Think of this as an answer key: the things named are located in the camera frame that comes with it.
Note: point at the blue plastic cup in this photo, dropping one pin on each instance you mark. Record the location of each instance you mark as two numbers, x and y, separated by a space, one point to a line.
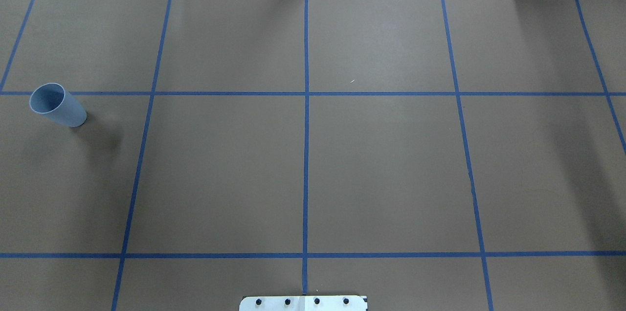
55 103

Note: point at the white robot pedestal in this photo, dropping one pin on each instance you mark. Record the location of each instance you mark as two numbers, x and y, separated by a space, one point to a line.
305 303

